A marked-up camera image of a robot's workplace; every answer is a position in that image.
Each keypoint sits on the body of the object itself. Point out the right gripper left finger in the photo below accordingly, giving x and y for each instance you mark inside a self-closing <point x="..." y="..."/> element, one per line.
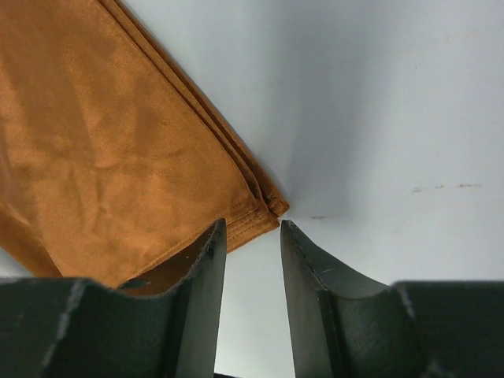
<point x="75" y="327"/>

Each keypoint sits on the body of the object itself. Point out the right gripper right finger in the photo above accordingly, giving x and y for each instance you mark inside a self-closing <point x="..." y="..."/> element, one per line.
<point x="345" y="324"/>

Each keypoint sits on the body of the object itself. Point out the orange cloth napkin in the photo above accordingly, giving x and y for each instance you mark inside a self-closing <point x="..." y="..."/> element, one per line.
<point x="112" y="160"/>

